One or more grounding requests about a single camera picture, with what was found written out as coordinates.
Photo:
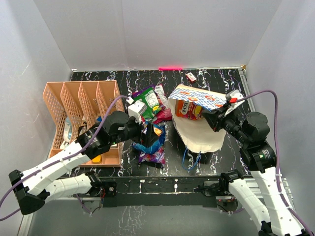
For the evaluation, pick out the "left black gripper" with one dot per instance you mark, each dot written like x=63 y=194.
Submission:
x=146 y=139

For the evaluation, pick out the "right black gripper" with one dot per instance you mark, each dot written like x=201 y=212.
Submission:
x=215 y=118

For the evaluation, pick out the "blue checkered paper bag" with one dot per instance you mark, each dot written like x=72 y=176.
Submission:
x=196 y=135

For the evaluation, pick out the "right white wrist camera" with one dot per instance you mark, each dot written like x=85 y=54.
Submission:
x=233 y=101

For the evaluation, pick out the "red white small box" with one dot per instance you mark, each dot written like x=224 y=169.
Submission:
x=191 y=77

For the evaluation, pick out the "orange plastic desk organizer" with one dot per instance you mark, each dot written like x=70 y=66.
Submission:
x=80 y=103

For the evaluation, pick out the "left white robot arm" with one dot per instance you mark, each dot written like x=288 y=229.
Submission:
x=35 y=187

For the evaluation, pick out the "pink chips bag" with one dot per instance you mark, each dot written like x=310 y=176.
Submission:
x=165 y=113

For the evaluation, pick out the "yellow sponge block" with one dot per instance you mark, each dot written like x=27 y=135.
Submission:
x=97 y=160

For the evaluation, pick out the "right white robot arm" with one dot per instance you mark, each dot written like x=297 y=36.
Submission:
x=273 y=215

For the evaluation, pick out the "green snack packet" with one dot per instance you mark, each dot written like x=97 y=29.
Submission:
x=150 y=99

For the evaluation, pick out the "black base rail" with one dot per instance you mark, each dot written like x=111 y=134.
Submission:
x=167 y=191

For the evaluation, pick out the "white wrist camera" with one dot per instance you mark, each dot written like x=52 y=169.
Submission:
x=136 y=109
x=233 y=101

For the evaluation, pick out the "orange snack packet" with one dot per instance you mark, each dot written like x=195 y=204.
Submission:
x=188 y=110

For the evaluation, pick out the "pink tape strip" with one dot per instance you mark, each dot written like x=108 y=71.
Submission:
x=166 y=68

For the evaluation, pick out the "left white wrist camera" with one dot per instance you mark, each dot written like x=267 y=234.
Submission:
x=136 y=109

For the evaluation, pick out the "blue gummy snack bag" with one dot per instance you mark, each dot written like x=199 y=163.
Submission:
x=160 y=133

